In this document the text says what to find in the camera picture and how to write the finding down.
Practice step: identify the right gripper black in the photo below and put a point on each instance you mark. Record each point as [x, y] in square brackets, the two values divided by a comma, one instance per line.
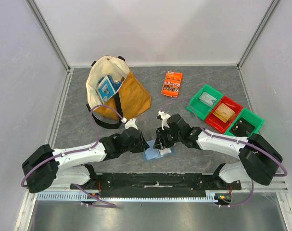
[160, 138]

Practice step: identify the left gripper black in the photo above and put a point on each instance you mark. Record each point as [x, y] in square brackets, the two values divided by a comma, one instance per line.
[142, 145]

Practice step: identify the blue card holder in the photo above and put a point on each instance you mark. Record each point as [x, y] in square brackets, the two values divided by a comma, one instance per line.
[151, 153]

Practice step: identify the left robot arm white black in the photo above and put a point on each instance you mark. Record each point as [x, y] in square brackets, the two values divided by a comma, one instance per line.
[50, 168]

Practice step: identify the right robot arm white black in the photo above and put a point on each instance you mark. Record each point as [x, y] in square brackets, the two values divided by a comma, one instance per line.
[257, 159]

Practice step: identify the silver cards in bin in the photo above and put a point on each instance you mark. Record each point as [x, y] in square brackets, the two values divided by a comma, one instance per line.
[207, 99]

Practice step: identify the gold cards in bin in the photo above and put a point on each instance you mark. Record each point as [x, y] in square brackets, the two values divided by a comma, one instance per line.
[224, 113]

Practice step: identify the black cards in bin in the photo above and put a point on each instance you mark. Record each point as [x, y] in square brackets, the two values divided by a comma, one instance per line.
[242, 128]

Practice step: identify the green bin far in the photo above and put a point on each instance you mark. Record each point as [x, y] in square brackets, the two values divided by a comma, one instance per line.
[202, 110]

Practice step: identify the green bin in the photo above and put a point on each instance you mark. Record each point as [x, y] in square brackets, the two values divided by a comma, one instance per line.
[252, 118]
[202, 110]

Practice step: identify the tan tote bag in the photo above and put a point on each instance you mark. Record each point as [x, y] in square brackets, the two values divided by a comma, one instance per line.
[130, 100]

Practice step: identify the orange screw box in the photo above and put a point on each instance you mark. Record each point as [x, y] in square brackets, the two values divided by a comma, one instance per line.
[172, 83]

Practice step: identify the blue box in bag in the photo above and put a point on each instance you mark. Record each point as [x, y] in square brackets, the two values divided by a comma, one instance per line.
[107, 87]

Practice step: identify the red bin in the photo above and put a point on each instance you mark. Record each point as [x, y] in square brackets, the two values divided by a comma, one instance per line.
[215, 122]

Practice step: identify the green bin near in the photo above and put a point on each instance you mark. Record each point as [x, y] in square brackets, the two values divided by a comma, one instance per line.
[252, 118]

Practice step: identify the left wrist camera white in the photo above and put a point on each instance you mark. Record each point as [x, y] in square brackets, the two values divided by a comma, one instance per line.
[129, 123]

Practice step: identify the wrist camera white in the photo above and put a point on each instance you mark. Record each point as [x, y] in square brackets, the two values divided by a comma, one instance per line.
[129, 123]
[163, 117]

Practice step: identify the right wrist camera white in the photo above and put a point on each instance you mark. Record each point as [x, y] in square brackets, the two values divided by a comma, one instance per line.
[163, 117]

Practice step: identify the slotted cable duct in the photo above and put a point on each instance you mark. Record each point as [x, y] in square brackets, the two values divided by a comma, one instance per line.
[81, 196]

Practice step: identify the left aluminium frame post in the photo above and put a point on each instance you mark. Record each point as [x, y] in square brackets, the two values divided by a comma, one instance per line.
[48, 33]

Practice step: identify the aluminium frame post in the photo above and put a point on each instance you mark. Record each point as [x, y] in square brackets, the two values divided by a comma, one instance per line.
[48, 33]
[258, 32]

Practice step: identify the right aluminium frame post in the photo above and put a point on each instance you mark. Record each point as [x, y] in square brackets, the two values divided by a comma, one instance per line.
[258, 32]

